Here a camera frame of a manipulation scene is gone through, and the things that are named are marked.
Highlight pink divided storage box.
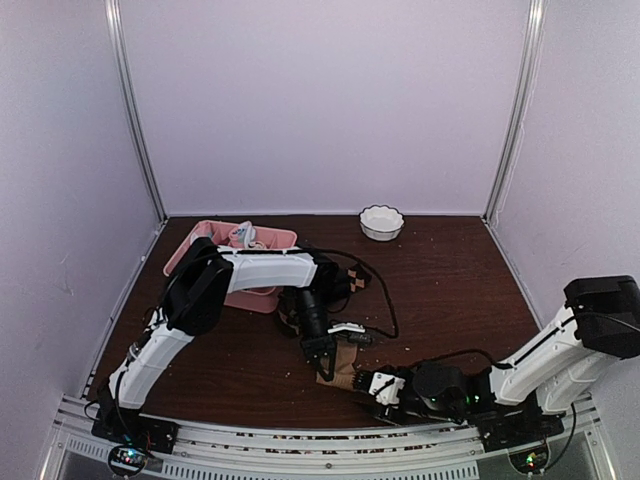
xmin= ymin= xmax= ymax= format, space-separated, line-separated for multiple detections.
xmin=164 ymin=221 xmax=300 ymax=314

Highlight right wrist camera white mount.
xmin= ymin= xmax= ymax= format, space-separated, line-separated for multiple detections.
xmin=352 ymin=371 xmax=406 ymax=406

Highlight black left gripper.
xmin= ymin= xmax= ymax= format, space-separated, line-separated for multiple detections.
xmin=292 ymin=288 xmax=337 ymax=382

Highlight brown argyle patterned sock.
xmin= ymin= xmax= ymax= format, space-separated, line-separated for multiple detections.
xmin=276 ymin=267 xmax=374 ymax=340

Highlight right aluminium corner post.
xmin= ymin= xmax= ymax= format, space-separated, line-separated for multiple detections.
xmin=483 ymin=0 xmax=547 ymax=225

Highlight rolled socks in box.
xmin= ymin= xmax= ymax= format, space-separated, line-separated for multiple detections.
xmin=228 ymin=221 xmax=267 ymax=250

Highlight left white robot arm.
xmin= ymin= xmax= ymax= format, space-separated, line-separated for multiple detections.
xmin=92 ymin=238 xmax=339 ymax=444

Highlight aluminium corner post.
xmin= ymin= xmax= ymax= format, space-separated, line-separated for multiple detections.
xmin=483 ymin=0 xmax=547 ymax=225
xmin=104 ymin=0 xmax=168 ymax=224

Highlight aluminium front rail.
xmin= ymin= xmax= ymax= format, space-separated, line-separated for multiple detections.
xmin=49 ymin=392 xmax=601 ymax=480

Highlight left aluminium corner post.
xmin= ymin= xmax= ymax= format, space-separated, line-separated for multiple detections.
xmin=104 ymin=0 xmax=168 ymax=224

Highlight white scalloped ceramic bowl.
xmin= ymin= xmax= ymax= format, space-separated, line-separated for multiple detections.
xmin=359 ymin=205 xmax=405 ymax=242

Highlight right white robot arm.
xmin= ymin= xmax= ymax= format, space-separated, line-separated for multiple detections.
xmin=350 ymin=275 xmax=639 ymax=442

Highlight tan ribbed sock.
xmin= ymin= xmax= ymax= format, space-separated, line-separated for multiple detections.
xmin=316 ymin=341 xmax=358 ymax=391

